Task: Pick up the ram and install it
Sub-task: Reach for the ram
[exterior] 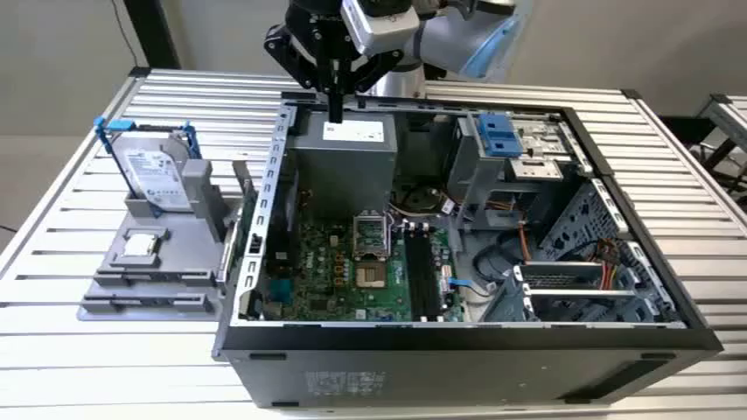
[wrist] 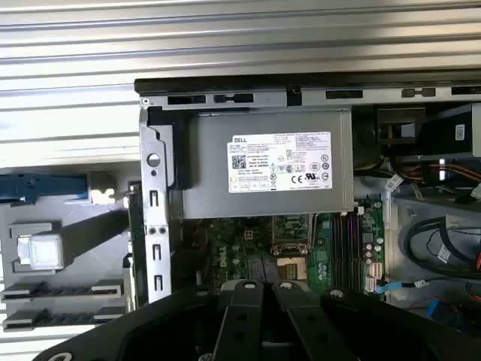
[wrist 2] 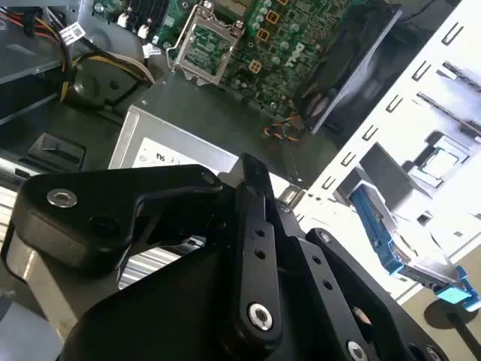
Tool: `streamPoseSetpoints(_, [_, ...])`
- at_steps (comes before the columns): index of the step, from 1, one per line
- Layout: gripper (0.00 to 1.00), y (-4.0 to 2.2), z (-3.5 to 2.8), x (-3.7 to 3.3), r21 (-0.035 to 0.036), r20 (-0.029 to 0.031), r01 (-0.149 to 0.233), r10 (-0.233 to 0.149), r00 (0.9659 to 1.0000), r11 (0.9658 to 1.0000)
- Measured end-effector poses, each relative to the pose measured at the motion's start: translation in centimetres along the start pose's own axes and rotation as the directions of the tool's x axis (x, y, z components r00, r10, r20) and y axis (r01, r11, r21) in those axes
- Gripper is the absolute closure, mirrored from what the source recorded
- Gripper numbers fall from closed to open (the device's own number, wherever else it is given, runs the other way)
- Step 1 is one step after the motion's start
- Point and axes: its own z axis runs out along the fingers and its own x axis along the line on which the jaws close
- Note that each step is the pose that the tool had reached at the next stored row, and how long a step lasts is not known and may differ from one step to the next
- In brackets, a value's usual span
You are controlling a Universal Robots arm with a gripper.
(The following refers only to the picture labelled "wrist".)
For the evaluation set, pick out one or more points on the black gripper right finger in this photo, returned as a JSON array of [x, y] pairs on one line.
[[312, 327]]

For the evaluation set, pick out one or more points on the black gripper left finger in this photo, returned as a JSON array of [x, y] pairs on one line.
[[240, 323]]

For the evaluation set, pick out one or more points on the black RAM slot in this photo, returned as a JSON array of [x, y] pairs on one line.
[[341, 248], [349, 248], [356, 248], [334, 248]]

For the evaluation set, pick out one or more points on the CPU socket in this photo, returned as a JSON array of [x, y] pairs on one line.
[[291, 269]]

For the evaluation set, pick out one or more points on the green motherboard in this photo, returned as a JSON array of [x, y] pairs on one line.
[[323, 259]]

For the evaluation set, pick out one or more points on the metal socket cover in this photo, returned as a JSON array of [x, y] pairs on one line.
[[292, 246]]

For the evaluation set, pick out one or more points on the black open PC case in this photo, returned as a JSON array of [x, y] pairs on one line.
[[154, 225]]

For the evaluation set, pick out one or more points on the grey power supply unit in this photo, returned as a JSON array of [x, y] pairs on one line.
[[210, 169]]

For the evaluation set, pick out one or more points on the grey parts rack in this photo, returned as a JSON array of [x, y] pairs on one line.
[[94, 233]]

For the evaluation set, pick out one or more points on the silver CPU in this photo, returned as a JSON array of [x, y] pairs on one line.
[[43, 251]]

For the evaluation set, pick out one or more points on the metal disk bay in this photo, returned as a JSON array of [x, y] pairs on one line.
[[443, 131]]

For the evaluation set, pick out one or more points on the hard disk in blue carrier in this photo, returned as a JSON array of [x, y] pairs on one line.
[[45, 186]]

